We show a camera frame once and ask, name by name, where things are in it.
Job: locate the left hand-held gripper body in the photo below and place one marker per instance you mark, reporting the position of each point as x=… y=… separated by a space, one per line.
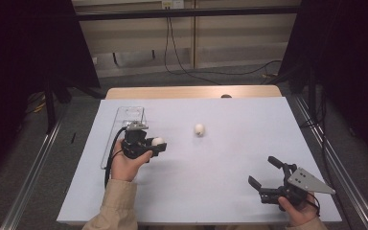
x=134 y=143

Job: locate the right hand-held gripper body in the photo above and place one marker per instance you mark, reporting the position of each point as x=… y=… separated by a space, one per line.
x=295 y=193

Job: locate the white egg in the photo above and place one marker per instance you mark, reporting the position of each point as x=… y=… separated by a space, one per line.
x=199 y=130
x=157 y=141

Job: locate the clear plastic egg container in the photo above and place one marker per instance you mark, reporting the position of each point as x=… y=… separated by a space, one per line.
x=131 y=113

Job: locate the person's right hand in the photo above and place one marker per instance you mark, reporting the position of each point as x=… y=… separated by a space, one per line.
x=300 y=214

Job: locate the person's left hand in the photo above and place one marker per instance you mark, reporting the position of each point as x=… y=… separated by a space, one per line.
x=124 y=167

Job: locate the small black floor object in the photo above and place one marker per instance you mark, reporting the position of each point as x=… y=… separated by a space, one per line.
x=73 y=138

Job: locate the black metal stand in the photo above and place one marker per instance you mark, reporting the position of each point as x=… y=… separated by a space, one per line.
x=50 y=105

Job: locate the black curtain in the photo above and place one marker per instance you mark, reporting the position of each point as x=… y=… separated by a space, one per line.
x=19 y=64
x=348 y=64

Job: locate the metal floor rail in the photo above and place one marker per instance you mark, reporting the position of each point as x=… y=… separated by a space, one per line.
x=28 y=182
x=338 y=166

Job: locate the white wall outlet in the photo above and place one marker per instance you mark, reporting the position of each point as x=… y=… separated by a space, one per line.
x=172 y=4

